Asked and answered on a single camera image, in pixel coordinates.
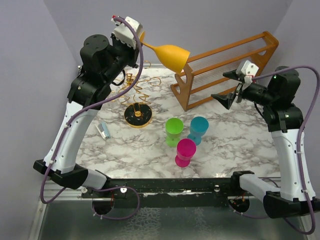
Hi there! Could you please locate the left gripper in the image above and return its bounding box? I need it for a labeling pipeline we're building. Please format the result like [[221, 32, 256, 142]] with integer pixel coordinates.
[[103, 31, 142, 84]]

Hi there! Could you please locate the teal plastic goblet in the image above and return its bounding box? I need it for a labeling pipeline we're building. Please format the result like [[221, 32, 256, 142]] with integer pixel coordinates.
[[187, 116, 209, 146]]

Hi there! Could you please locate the orange plastic goblet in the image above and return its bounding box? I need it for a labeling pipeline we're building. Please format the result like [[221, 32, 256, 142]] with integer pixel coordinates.
[[139, 31, 190, 74]]

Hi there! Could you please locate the green plastic goblet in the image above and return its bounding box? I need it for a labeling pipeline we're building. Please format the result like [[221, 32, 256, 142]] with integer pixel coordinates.
[[165, 117, 184, 147]]

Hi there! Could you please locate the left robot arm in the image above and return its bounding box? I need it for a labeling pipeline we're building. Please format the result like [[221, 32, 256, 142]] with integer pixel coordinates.
[[33, 34, 144, 198]]

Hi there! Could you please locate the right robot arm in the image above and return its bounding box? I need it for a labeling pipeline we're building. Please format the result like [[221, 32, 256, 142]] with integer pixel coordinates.
[[212, 63, 320, 219]]

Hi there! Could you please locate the wooden rack with clear rods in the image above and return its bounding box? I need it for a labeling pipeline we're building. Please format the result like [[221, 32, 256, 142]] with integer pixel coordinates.
[[170, 31, 279, 111]]

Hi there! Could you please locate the light blue stapler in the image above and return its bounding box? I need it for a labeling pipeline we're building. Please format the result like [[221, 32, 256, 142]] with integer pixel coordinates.
[[95, 121, 111, 140]]

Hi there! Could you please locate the pink plastic goblet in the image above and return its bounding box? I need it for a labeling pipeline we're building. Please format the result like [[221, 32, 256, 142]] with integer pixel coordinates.
[[175, 138, 197, 168]]

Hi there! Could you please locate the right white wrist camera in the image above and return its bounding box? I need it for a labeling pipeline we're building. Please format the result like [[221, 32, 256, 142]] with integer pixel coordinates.
[[235, 60, 260, 84]]

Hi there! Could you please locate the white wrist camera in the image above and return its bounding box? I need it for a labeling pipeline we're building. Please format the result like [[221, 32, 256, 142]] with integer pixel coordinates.
[[235, 60, 260, 84], [111, 16, 143, 50]]

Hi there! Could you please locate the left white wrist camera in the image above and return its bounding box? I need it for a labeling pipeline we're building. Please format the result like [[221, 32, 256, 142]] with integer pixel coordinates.
[[111, 16, 143, 50]]

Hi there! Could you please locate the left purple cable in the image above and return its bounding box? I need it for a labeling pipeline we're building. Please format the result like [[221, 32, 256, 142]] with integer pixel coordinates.
[[39, 15, 145, 221]]

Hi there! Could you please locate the purple cable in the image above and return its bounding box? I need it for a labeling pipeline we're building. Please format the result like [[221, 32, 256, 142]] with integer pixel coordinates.
[[39, 15, 145, 221], [232, 64, 320, 236]]

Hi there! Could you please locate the gold wire wine glass rack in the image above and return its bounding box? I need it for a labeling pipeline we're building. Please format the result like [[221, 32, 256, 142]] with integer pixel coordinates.
[[111, 70, 162, 129]]

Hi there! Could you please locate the black base frame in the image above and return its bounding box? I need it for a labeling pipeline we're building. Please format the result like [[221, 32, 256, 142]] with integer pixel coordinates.
[[82, 172, 261, 209]]

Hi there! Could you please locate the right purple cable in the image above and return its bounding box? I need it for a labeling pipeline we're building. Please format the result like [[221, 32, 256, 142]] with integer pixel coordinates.
[[232, 64, 320, 236]]

